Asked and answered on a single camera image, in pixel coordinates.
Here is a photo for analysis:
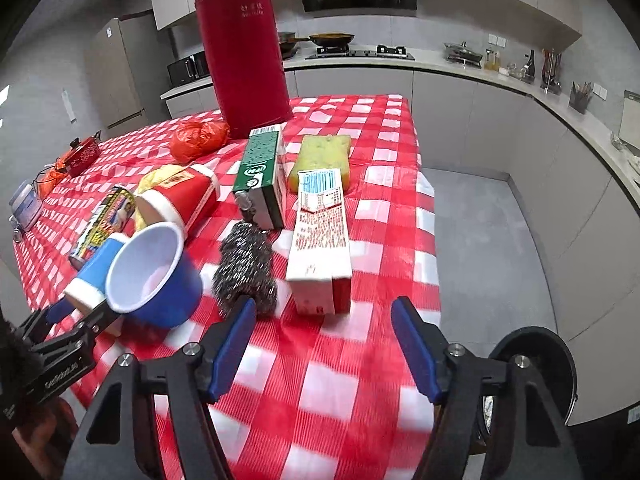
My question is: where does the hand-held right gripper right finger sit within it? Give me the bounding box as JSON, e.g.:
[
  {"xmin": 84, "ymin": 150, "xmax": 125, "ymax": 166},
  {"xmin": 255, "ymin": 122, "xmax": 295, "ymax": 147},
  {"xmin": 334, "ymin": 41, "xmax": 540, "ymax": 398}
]
[{"xmin": 391, "ymin": 296, "xmax": 583, "ymax": 480}]

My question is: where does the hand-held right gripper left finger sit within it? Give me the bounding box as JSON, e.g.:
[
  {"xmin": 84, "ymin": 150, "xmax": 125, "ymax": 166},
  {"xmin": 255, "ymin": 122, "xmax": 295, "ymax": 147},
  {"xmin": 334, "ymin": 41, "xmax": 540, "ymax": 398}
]
[{"xmin": 62, "ymin": 296, "xmax": 258, "ymax": 480}]

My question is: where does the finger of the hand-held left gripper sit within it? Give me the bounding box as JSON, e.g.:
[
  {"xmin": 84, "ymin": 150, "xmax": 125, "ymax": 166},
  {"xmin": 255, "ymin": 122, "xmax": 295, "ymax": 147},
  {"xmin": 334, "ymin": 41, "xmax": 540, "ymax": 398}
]
[
  {"xmin": 17, "ymin": 300, "xmax": 77, "ymax": 347},
  {"xmin": 30, "ymin": 305, "xmax": 123, "ymax": 366}
]

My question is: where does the blue paper cup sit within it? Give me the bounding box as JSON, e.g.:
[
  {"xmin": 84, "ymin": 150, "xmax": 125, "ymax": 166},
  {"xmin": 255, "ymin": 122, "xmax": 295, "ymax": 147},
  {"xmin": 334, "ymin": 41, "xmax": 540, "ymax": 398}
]
[
  {"xmin": 105, "ymin": 222, "xmax": 203, "ymax": 328},
  {"xmin": 64, "ymin": 234, "xmax": 130, "ymax": 311}
]

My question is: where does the black trash bin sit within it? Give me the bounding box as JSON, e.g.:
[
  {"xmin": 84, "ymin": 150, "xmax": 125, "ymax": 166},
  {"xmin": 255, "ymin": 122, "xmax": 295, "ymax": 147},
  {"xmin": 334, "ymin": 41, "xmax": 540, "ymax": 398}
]
[{"xmin": 477, "ymin": 326, "xmax": 578, "ymax": 453}]

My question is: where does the green drink carton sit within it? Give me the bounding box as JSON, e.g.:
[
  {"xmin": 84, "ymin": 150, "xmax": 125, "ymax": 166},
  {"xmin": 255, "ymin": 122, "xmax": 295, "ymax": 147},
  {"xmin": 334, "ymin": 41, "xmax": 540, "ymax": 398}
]
[{"xmin": 232, "ymin": 124, "xmax": 288, "ymax": 231}]

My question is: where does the person's left hand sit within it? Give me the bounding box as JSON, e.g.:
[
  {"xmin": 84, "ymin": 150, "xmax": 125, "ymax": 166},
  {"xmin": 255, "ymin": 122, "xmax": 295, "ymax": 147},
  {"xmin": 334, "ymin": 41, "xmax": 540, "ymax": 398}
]
[{"xmin": 12, "ymin": 400, "xmax": 81, "ymax": 480}]

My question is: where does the steel wool scrubber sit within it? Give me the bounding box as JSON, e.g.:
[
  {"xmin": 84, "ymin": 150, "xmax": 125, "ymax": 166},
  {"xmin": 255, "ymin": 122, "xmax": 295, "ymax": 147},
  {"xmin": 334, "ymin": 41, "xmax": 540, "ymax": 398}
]
[{"xmin": 212, "ymin": 222, "xmax": 278, "ymax": 317}]

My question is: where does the red checkered tablecloth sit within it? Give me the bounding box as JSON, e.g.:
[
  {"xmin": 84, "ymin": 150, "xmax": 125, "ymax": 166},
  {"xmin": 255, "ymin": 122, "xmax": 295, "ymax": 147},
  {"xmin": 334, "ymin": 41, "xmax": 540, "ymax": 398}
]
[{"xmin": 12, "ymin": 94, "xmax": 441, "ymax": 480}]

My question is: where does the printed tin can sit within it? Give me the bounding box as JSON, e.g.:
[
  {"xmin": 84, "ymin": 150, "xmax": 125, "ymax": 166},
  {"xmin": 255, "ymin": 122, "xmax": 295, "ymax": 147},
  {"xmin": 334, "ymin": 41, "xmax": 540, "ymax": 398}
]
[{"xmin": 69, "ymin": 185, "xmax": 138, "ymax": 267}]

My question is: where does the red and white carton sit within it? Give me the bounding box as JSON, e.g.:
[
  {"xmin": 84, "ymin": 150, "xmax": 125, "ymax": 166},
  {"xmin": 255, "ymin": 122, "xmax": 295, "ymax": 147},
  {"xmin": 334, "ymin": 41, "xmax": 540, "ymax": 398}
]
[{"xmin": 286, "ymin": 169, "xmax": 352, "ymax": 315}]

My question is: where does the red paper cup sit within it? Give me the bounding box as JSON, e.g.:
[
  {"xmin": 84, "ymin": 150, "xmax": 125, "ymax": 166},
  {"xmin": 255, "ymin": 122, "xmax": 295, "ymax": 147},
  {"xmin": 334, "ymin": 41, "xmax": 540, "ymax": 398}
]
[{"xmin": 134, "ymin": 165, "xmax": 221, "ymax": 241}]

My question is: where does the small red pot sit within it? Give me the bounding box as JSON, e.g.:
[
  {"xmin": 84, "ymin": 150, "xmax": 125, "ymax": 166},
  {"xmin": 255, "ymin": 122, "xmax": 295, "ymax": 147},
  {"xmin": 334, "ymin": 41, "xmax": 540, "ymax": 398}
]
[{"xmin": 65, "ymin": 130, "xmax": 102, "ymax": 178}]

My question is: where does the yellow sponge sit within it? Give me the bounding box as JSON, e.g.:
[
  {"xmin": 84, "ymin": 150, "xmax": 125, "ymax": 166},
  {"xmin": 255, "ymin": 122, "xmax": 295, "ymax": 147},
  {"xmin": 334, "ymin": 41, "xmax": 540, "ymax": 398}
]
[{"xmin": 286, "ymin": 134, "xmax": 353, "ymax": 193}]

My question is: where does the orange plastic bag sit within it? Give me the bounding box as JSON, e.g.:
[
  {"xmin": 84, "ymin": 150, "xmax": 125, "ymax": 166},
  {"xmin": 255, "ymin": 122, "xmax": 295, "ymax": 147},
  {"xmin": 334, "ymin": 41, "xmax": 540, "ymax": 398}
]
[{"xmin": 169, "ymin": 119, "xmax": 230, "ymax": 163}]

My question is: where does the grey refrigerator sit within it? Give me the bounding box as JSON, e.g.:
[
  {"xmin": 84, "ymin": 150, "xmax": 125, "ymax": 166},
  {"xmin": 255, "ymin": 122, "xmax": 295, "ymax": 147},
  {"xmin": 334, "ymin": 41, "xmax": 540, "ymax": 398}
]
[{"xmin": 82, "ymin": 12, "xmax": 151, "ymax": 133}]

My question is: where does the black microwave oven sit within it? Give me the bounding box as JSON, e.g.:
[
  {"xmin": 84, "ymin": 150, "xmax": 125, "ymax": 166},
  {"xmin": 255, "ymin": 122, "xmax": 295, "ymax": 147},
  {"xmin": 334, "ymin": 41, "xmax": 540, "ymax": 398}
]
[{"xmin": 166, "ymin": 51, "xmax": 211, "ymax": 88}]

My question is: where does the red thermos flask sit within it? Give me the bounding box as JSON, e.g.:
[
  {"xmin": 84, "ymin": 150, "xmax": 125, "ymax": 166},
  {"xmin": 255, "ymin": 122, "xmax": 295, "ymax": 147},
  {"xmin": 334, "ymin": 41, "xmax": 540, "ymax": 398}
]
[{"xmin": 194, "ymin": 0, "xmax": 293, "ymax": 140}]

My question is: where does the steel pot with lid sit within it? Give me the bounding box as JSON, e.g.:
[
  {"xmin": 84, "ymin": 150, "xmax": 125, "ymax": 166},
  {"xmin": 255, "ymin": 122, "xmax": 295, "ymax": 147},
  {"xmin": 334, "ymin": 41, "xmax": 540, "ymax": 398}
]
[{"xmin": 442, "ymin": 41, "xmax": 485, "ymax": 67}]

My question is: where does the black gas stove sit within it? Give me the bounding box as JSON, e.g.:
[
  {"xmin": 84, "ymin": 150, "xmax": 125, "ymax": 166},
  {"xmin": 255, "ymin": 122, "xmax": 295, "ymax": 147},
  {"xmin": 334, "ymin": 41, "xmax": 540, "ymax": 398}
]
[{"xmin": 305, "ymin": 46, "xmax": 417, "ymax": 61}]

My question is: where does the dark utensil holder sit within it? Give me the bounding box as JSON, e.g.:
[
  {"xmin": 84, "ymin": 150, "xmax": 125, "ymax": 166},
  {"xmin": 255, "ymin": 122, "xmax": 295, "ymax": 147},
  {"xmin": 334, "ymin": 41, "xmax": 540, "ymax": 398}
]
[{"xmin": 569, "ymin": 80, "xmax": 593, "ymax": 115}]

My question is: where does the kitchen utensil rack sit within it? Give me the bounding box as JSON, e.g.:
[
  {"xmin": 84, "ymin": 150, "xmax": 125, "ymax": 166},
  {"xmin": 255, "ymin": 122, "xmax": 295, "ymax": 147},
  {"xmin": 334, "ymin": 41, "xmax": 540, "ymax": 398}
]
[{"xmin": 539, "ymin": 49, "xmax": 563, "ymax": 95}]

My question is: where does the dark pan with lid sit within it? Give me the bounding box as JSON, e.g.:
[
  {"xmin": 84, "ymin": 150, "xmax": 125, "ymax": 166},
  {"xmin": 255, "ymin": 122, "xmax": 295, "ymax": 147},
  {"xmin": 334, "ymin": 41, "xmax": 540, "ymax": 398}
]
[{"xmin": 277, "ymin": 31, "xmax": 301, "ymax": 57}]

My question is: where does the white cutting board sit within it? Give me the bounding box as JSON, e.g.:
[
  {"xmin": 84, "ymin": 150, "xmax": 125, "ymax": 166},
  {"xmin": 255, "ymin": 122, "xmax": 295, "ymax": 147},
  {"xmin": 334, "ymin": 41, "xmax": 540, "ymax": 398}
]
[{"xmin": 617, "ymin": 91, "xmax": 640, "ymax": 153}]

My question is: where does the wok with food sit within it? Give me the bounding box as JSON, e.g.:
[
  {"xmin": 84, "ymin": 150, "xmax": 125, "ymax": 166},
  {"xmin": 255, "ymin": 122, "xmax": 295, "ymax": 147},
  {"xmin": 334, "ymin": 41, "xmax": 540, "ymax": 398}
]
[{"xmin": 295, "ymin": 32, "xmax": 356, "ymax": 47}]

